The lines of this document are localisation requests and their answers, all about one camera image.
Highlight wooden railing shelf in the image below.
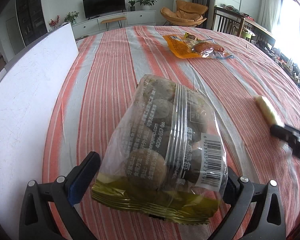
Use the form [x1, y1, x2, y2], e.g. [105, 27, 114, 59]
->
[211, 6, 275, 47]

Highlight black tall cabinet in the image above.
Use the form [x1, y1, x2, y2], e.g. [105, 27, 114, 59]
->
[15, 0, 47, 46]

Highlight small snack stick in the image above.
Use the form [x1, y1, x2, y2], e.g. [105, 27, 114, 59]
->
[254, 95, 285, 127]

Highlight dark cluttered side table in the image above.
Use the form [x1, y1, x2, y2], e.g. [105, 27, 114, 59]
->
[255, 40, 300, 89]

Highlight orange sausage snack packet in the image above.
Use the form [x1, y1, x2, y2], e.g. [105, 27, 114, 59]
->
[192, 41, 234, 59]

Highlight small dark potted plant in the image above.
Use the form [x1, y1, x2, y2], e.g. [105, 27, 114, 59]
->
[128, 0, 136, 11]

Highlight green potted plant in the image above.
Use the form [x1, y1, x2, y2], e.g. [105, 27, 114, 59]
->
[136, 0, 158, 10]

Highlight orange lounge chair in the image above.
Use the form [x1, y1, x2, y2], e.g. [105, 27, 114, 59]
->
[160, 0, 208, 27]

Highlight black flat television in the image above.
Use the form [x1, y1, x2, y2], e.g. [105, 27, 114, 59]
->
[83, 0, 126, 18]

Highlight small wooden stool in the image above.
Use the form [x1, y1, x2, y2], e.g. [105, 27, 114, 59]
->
[101, 16, 126, 31]

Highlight flower plant white vase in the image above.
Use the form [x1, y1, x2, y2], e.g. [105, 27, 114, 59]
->
[62, 11, 79, 25]

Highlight white tv cabinet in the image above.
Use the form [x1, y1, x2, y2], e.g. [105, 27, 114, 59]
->
[72, 10, 156, 39]

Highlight clear bag round balls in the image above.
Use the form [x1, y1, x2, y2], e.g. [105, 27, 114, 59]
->
[92, 75, 228, 225]

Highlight white curtain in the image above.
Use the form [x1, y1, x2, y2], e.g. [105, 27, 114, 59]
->
[257, 0, 281, 32]

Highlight orange snack bag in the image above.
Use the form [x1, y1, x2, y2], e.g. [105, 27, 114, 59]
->
[163, 34, 202, 59]

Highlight red flower arrangement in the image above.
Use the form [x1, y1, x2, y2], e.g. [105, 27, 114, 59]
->
[49, 15, 60, 29]

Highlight yellow chicken feet snack packet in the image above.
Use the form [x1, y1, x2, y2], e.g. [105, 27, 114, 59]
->
[184, 32, 201, 41]

